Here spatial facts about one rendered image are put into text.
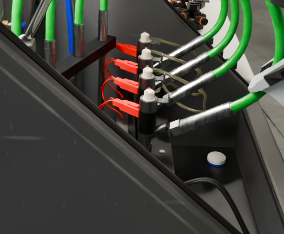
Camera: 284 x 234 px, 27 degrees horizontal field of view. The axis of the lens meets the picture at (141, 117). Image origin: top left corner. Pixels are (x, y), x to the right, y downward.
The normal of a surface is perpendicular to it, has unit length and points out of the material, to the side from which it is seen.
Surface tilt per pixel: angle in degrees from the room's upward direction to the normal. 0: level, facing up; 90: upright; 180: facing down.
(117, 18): 90
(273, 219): 90
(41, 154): 90
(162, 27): 90
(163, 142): 0
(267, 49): 0
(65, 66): 0
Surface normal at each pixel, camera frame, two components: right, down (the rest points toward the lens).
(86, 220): 0.02, 0.49
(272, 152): 0.06, -0.87
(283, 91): -0.55, 0.54
